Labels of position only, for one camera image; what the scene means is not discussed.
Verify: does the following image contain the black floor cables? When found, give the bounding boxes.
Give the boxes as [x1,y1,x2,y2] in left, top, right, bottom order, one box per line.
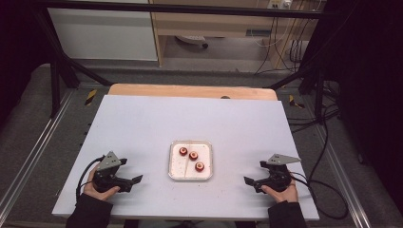
[286,80,342,134]

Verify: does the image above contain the black curtain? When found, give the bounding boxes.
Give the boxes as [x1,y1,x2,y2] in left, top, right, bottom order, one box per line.
[0,0,53,127]
[317,0,403,217]

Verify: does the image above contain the person's right hand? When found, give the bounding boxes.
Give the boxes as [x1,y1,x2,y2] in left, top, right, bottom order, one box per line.
[259,170,299,204]

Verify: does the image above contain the black metal frame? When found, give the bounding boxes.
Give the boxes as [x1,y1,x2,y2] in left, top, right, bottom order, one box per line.
[31,0,337,119]

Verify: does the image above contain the white cabinet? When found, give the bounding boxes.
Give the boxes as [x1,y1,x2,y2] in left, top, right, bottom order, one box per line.
[47,0,159,62]

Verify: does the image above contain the wooden table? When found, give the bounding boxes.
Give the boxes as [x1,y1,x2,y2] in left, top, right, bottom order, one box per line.
[107,83,279,102]

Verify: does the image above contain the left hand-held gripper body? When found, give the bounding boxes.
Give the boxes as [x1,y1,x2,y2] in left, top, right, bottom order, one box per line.
[91,150,132,194]

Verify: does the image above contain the white square tray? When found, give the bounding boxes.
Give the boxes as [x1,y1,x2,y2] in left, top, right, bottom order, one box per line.
[167,140,214,182]

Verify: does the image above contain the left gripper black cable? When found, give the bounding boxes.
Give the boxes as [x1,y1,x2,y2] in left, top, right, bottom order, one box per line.
[74,155,106,204]

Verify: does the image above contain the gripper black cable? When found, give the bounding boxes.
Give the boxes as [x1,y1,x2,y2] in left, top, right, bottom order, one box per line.
[288,113,350,220]
[74,155,106,204]

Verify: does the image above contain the wooden desk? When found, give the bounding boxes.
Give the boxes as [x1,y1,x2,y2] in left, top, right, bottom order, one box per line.
[148,0,324,69]

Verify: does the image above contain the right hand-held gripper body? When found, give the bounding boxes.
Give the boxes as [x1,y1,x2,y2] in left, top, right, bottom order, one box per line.
[253,153,301,194]

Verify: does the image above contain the grey chair base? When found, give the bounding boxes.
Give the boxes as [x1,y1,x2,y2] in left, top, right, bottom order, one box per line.
[175,34,210,49]

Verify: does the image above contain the person's left hand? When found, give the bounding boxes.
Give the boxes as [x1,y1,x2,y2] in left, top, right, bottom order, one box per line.
[83,164,122,202]

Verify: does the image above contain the aluminium floor rail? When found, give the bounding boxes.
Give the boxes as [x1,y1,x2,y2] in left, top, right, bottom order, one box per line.
[312,124,373,228]
[0,89,76,217]

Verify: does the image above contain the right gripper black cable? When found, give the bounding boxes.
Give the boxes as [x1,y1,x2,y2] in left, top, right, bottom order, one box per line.
[288,113,350,220]

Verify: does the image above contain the bundle of black cables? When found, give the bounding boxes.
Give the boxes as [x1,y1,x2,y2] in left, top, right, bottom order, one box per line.
[254,15,306,76]

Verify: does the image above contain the white power strip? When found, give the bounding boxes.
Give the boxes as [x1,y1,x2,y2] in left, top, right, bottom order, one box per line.
[267,0,293,10]

